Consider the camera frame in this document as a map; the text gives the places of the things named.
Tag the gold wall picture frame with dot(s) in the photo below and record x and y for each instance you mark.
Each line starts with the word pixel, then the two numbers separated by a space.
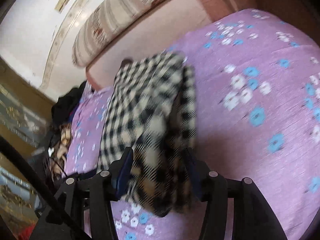
pixel 63 1

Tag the pink padded headboard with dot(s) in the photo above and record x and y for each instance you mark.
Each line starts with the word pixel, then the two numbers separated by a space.
pixel 150 37

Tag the black and beige checked coat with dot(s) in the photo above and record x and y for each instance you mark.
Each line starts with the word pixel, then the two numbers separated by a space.
pixel 145 110

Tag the wooden door frame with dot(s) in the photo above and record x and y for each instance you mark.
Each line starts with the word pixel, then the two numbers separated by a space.
pixel 22 87

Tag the black garment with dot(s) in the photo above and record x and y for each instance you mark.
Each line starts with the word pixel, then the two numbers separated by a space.
pixel 65 105

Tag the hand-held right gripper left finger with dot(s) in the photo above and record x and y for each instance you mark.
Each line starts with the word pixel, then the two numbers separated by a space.
pixel 123 173

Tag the brown and beige patterned blanket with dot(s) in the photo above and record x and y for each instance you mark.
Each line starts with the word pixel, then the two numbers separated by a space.
pixel 62 135

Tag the striped beige pillow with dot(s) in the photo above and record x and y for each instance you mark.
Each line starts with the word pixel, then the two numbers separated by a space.
pixel 120 17

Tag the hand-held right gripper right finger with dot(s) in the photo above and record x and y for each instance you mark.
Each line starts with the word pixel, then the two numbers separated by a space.
pixel 193 170

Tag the patterned glass door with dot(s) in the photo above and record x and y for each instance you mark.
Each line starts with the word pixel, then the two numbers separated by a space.
pixel 15 122

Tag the purple floral bed sheet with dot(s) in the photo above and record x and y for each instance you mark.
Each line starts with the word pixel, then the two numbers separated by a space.
pixel 250 130

